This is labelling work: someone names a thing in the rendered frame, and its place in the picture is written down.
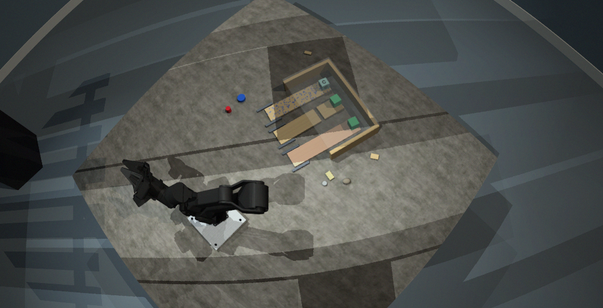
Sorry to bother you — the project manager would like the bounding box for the pale yellow flat rectangular block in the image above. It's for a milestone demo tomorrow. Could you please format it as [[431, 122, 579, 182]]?
[[325, 171, 335, 181]]

